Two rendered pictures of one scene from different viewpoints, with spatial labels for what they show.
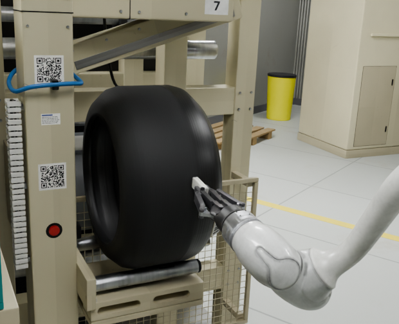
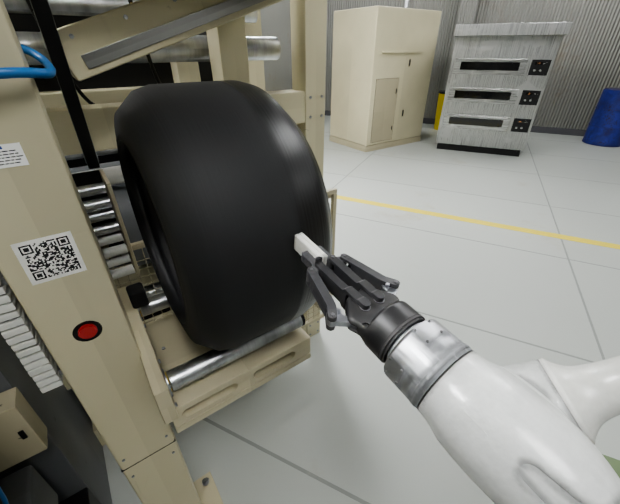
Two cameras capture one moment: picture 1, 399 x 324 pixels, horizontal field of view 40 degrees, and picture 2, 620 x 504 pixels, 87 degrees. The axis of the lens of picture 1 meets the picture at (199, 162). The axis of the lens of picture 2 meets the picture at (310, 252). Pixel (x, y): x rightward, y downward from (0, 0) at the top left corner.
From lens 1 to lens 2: 0.95 m
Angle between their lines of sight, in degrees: 18
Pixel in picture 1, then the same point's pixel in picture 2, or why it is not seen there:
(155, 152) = (225, 202)
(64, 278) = (126, 378)
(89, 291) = (161, 405)
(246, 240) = (478, 430)
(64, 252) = (115, 351)
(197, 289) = (303, 346)
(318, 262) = (581, 409)
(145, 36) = (185, 12)
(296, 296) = not seen: hidden behind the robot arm
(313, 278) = not seen: hidden behind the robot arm
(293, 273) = not seen: outside the picture
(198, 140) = (295, 169)
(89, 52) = (103, 39)
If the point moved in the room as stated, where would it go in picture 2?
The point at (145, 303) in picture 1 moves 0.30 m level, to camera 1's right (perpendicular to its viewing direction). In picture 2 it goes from (244, 382) to (367, 365)
